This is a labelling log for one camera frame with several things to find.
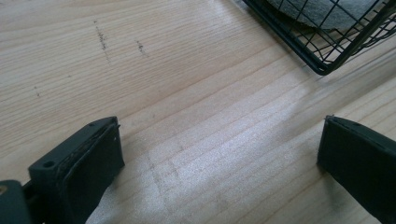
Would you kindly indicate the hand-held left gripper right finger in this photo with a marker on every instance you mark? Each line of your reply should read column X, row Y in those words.
column 361, row 168

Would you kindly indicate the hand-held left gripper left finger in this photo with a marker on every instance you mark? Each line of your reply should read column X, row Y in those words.
column 81, row 174

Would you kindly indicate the grey cloth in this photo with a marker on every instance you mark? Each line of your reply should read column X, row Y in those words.
column 320, row 12

